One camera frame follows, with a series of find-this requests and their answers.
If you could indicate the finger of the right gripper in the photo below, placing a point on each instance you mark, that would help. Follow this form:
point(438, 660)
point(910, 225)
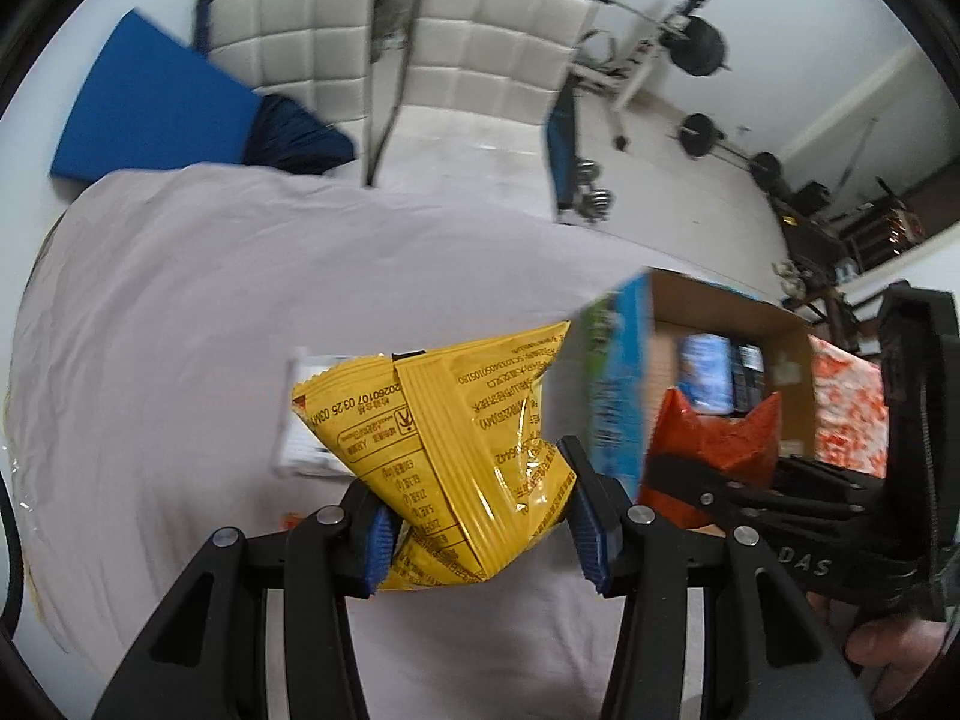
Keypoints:
point(720, 487)

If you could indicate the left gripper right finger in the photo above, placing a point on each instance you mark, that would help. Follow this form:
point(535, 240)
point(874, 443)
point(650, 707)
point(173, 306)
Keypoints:
point(766, 655)

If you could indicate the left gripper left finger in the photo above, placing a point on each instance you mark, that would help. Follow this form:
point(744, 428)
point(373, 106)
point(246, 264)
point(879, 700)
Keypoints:
point(203, 652)

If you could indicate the orange snack packet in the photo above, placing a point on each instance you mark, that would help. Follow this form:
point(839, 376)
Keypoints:
point(745, 449)

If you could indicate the black snack packet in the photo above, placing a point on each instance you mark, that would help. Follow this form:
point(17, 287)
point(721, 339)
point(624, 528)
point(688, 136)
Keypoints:
point(748, 377)

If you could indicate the blue wet wipes pack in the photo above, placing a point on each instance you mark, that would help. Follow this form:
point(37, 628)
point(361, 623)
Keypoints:
point(705, 377)

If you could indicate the yellow snack packet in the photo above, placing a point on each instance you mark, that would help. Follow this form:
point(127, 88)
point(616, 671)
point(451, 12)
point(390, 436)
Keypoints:
point(451, 439)

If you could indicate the person's right hand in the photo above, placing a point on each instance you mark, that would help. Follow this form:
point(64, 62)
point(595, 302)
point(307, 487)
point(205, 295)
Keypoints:
point(914, 661)

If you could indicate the open cardboard box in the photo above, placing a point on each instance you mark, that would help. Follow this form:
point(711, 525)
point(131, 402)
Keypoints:
point(620, 357)

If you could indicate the grey table cloth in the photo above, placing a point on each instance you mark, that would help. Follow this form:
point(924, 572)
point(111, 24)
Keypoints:
point(150, 370)

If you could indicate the chrome dumbbell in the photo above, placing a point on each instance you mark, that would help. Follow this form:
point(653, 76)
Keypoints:
point(591, 202)

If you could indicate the barbell on floor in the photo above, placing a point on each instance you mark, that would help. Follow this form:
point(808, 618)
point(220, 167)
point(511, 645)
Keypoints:
point(698, 136)

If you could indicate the black blue weight bench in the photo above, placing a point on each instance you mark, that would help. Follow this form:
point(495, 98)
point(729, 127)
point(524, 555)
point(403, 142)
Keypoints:
point(562, 148)

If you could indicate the white squat rack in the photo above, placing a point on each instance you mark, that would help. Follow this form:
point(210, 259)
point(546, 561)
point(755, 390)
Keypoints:
point(616, 75)

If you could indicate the dark navy cloth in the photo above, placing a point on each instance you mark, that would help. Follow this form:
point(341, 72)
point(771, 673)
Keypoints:
point(287, 137)

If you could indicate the right white quilted chair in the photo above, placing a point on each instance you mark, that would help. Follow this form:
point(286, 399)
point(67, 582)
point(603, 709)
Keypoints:
point(478, 83)

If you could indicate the white quilted chair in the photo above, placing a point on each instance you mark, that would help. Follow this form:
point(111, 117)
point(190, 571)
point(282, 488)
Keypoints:
point(318, 52)
point(478, 83)

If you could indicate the blue cushion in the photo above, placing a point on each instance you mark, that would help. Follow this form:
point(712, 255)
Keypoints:
point(150, 102)

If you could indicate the left white quilted chair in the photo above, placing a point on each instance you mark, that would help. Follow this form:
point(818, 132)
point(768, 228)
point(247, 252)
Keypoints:
point(318, 52)

